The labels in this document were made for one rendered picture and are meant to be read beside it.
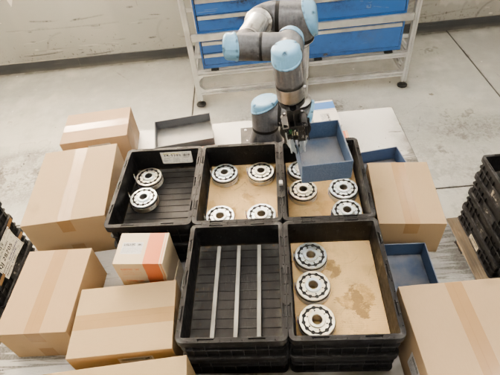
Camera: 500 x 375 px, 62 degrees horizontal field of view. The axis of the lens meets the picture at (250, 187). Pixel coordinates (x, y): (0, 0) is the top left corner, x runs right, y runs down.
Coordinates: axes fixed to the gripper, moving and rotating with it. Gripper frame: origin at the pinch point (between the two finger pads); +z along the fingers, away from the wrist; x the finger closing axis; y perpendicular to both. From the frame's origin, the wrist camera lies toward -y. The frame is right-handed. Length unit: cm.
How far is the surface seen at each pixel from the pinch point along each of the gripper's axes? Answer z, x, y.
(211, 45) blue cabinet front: 58, -51, -195
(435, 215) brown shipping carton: 31, 43, 9
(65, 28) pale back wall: 57, -193, -277
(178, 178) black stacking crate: 26, -48, -21
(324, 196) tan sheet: 30.5, 7.7, -6.0
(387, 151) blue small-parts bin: 41, 38, -37
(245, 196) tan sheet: 27.9, -21.6, -9.2
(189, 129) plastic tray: 33, -50, -63
